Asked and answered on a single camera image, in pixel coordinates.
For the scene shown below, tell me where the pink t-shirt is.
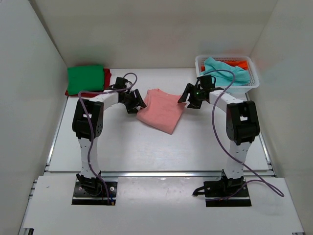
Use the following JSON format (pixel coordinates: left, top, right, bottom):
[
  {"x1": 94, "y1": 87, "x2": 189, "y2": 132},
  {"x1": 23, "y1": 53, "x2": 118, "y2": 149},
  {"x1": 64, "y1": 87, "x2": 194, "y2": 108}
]
[{"x1": 136, "y1": 89, "x2": 186, "y2": 135}]

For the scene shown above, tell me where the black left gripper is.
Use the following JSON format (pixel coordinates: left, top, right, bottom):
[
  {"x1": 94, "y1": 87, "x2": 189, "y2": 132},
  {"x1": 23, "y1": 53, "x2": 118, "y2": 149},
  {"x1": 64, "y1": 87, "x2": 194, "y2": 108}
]
[{"x1": 120, "y1": 90, "x2": 147, "y2": 115}]

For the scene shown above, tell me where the white plastic basket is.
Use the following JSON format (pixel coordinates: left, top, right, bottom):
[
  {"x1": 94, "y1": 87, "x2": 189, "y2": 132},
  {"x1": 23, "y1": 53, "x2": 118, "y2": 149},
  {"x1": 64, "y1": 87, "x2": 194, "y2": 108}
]
[{"x1": 195, "y1": 55, "x2": 259, "y2": 94}]

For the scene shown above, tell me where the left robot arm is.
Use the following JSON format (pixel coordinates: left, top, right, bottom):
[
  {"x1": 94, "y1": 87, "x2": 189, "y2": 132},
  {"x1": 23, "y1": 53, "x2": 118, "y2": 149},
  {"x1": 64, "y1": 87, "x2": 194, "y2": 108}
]
[{"x1": 72, "y1": 89, "x2": 146, "y2": 195}]

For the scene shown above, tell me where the red folded t-shirt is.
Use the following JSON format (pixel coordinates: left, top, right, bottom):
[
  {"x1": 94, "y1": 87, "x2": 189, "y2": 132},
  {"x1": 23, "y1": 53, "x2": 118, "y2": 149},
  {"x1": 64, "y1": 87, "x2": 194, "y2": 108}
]
[{"x1": 65, "y1": 68, "x2": 112, "y2": 97}]

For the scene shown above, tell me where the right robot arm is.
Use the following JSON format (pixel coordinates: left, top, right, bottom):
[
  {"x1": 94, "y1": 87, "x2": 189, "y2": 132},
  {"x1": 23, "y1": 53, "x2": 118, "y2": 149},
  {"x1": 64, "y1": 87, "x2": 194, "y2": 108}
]
[{"x1": 178, "y1": 83, "x2": 260, "y2": 196}]

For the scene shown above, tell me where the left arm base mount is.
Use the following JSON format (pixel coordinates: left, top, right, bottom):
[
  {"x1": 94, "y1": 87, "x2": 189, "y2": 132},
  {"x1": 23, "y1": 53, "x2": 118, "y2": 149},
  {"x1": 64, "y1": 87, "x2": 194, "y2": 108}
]
[{"x1": 71, "y1": 173, "x2": 118, "y2": 206}]

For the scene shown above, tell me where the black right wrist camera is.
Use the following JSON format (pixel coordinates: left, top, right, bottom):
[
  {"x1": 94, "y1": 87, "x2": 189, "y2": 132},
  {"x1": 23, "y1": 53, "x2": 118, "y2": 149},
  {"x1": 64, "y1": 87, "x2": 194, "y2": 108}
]
[{"x1": 196, "y1": 75, "x2": 216, "y2": 89}]

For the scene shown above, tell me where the orange t-shirt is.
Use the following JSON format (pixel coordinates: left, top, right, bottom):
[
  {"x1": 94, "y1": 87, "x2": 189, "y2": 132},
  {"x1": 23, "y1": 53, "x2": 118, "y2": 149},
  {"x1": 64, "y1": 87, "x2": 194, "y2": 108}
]
[{"x1": 200, "y1": 60, "x2": 249, "y2": 72}]

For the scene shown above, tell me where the teal t-shirt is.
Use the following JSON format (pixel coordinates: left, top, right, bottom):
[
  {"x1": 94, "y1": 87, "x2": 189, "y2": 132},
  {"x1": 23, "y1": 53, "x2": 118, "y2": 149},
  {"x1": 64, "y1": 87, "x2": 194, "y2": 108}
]
[{"x1": 200, "y1": 57, "x2": 250, "y2": 87}]

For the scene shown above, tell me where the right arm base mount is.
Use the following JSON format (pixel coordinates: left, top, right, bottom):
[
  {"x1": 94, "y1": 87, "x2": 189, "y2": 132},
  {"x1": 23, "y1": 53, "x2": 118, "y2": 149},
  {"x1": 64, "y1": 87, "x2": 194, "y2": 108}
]
[{"x1": 192, "y1": 173, "x2": 252, "y2": 208}]

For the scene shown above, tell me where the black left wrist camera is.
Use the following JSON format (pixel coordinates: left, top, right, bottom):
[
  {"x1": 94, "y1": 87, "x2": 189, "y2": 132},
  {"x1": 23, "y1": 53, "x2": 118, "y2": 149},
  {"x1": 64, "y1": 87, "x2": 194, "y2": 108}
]
[{"x1": 109, "y1": 77, "x2": 133, "y2": 90}]

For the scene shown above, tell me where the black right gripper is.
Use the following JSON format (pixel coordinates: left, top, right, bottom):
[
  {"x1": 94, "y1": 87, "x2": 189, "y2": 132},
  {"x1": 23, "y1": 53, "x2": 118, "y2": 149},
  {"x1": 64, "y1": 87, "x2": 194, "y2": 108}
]
[{"x1": 179, "y1": 84, "x2": 204, "y2": 109}]

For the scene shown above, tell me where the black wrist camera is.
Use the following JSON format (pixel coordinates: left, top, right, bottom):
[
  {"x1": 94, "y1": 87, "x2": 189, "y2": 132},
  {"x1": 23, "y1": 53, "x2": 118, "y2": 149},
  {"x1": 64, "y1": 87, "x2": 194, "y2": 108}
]
[
  {"x1": 196, "y1": 75, "x2": 216, "y2": 89},
  {"x1": 109, "y1": 77, "x2": 133, "y2": 90}
]

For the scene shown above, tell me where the green folded t-shirt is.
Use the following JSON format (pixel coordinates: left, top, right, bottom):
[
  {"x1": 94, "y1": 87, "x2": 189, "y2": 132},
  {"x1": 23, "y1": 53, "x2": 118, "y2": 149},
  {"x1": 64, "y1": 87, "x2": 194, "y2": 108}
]
[{"x1": 67, "y1": 64, "x2": 105, "y2": 96}]

